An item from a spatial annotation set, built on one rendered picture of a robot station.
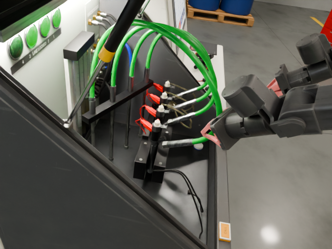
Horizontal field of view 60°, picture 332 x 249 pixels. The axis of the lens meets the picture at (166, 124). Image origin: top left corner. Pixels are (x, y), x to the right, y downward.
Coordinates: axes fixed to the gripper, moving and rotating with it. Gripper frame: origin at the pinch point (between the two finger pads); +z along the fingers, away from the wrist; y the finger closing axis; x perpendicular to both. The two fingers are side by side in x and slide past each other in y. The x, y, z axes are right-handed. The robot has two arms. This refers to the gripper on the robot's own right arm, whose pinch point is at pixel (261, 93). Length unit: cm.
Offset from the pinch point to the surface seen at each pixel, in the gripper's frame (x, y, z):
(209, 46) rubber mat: -80, 8, 40
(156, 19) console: -12.7, 35.5, 24.8
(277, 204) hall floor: -78, -117, 51
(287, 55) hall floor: -380, -106, 59
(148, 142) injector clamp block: 14.5, 3.2, 37.0
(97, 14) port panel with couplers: -1, 47, 37
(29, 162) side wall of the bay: 58, 26, 24
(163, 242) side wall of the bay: 51, -5, 17
